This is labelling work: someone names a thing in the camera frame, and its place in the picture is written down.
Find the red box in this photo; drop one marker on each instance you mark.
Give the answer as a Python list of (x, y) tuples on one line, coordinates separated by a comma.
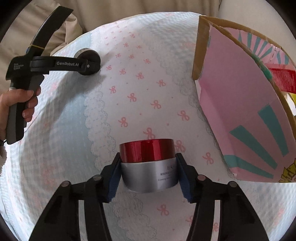
[(283, 77)]

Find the small black jar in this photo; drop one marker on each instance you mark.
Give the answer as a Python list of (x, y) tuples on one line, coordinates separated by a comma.
[(81, 51)]

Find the bow-print bed sheet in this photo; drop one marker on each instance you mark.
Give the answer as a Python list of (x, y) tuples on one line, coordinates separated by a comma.
[(138, 104)]

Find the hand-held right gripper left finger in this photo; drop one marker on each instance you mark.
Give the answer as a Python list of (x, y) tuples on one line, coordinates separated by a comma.
[(113, 180)]

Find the person's left hand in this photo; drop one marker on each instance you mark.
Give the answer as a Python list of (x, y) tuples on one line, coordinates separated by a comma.
[(13, 98)]

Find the red and silver jar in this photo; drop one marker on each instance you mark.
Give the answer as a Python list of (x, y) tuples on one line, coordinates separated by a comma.
[(148, 171)]

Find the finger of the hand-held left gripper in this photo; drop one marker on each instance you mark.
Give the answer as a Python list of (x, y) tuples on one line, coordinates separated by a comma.
[(53, 23)]

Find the pink striped cardboard box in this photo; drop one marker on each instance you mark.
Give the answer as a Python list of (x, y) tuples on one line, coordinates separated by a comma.
[(231, 92)]

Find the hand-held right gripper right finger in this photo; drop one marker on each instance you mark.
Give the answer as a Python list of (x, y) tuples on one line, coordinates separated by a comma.
[(185, 180)]

